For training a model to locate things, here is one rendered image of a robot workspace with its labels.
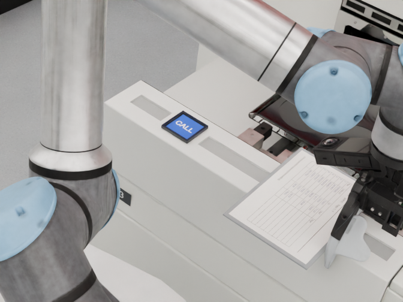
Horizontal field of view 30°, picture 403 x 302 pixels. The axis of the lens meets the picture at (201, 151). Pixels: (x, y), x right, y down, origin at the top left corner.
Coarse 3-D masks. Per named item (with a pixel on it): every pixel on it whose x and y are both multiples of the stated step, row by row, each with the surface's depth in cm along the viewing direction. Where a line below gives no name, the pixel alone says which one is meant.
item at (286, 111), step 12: (276, 108) 141; (288, 108) 141; (372, 108) 144; (276, 120) 138; (288, 120) 139; (300, 120) 139; (360, 120) 141; (372, 120) 141; (300, 132) 136; (312, 132) 137; (348, 132) 138; (360, 132) 138; (312, 144) 134; (360, 168) 131
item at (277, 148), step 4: (280, 140) 142; (284, 140) 142; (276, 144) 141; (280, 144) 141; (284, 144) 141; (288, 144) 142; (292, 144) 143; (272, 148) 140; (276, 148) 140; (280, 148) 140; (284, 148) 141; (288, 148) 143; (292, 148) 144; (272, 152) 139; (276, 152) 139; (280, 152) 140; (276, 156) 140
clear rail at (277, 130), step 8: (256, 120) 138; (264, 120) 137; (280, 128) 136; (288, 136) 135; (296, 144) 134; (304, 144) 134; (312, 152) 133; (344, 168) 130; (352, 168) 130; (352, 176) 130
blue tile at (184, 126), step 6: (174, 120) 125; (180, 120) 125; (186, 120) 125; (192, 120) 125; (168, 126) 124; (174, 126) 124; (180, 126) 124; (186, 126) 124; (192, 126) 124; (198, 126) 124; (180, 132) 123; (186, 132) 123; (192, 132) 123; (186, 138) 122
